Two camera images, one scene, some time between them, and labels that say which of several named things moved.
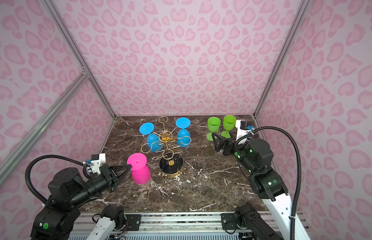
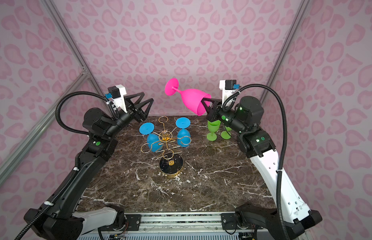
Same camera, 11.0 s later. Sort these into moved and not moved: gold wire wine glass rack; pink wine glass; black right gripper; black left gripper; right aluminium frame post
Moved: black left gripper; pink wine glass; black right gripper
Not moved: gold wire wine glass rack; right aluminium frame post
